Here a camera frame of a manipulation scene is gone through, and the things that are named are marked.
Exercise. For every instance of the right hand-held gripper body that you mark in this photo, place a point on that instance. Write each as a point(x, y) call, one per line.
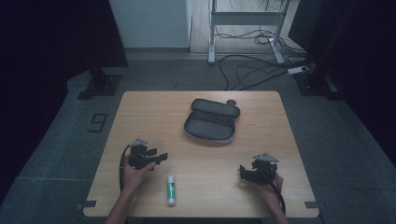
point(264, 172)

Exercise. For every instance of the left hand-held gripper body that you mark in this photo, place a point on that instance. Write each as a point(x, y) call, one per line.
point(138, 157)

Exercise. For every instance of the person's right hand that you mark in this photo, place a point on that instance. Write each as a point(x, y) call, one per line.
point(272, 191)

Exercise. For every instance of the person's left hand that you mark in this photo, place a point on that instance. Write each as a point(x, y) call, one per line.
point(132, 179)

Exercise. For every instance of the white green glue stick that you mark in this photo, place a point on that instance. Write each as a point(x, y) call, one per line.
point(171, 191)

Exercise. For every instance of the open black pencil case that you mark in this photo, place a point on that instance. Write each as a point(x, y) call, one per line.
point(208, 126)

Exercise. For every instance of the black stand base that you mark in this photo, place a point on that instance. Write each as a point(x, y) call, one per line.
point(101, 87)
point(314, 83)

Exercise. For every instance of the white power strip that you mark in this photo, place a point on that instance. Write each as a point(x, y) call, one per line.
point(297, 70)

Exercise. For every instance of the dark curtain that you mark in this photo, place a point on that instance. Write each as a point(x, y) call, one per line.
point(46, 46)
point(358, 46)

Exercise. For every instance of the white metal desk frame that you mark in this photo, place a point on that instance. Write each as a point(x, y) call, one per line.
point(246, 18)

